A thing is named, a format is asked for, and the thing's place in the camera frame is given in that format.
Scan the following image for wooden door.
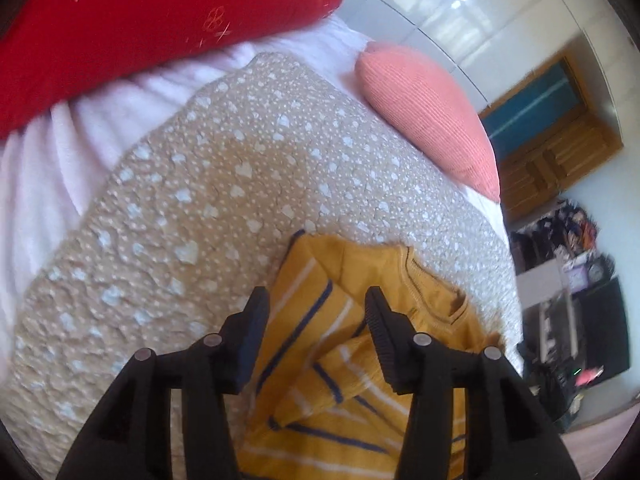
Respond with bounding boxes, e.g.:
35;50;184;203
478;54;624;221

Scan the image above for red embroidered pillow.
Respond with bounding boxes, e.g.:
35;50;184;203
0;0;344;142

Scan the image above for beige heart print blanket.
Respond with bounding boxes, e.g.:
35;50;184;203
9;51;525;480

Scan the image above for yellow striped sweater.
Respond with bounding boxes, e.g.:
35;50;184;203
237;230;503;480

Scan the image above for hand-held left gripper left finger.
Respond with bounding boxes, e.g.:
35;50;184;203
56;286;271;480

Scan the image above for white bed sheet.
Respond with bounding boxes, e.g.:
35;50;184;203
0;14;507;361

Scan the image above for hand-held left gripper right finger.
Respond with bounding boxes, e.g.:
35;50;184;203
364;286;582;480

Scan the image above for pink corduroy pillow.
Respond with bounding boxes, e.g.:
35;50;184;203
355;43;501;204

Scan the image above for cluttered dark shelf unit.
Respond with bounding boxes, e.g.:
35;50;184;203
510;200;632;433

